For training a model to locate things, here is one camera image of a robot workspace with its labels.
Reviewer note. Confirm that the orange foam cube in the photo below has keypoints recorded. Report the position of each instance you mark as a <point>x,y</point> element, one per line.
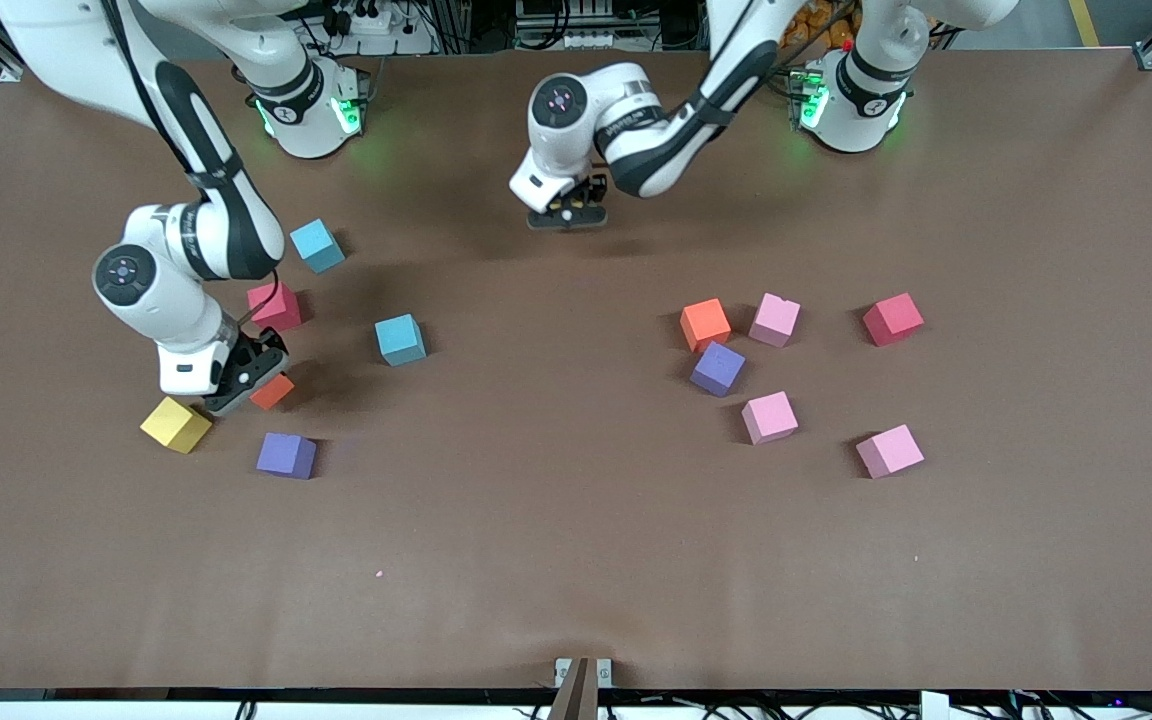
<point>274,392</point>
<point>705,324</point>

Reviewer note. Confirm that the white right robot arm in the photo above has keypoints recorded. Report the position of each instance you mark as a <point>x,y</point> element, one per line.
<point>46,50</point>

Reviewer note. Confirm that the brown table cover sheet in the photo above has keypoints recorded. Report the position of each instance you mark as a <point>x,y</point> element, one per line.
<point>576,500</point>

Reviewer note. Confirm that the white power strip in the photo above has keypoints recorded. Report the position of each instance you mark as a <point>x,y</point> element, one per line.
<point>368,22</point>

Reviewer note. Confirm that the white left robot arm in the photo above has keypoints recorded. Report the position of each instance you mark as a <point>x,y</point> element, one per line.
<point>861,100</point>

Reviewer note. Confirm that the purple foam cube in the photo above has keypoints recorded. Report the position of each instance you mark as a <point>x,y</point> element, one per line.
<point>718,368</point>
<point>285,455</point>

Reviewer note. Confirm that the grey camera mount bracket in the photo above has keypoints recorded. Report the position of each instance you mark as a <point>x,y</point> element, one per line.
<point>576,690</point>

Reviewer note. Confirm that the pink foam cube with notch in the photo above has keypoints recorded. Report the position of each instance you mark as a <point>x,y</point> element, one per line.
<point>774,320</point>

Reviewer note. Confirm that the grey electronics box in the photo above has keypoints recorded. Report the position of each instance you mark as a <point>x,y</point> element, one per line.
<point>566,20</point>

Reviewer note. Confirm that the orange bag pile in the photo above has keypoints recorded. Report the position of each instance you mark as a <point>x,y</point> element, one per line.
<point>821,25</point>

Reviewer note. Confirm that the blue foam cube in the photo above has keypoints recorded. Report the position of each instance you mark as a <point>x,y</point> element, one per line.
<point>400,339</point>
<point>317,245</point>

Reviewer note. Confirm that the red foam cube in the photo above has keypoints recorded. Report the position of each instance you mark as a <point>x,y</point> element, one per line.
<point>276,308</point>
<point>893,318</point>

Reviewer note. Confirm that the yellow foam cube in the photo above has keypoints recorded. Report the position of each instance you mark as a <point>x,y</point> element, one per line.
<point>176,424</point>

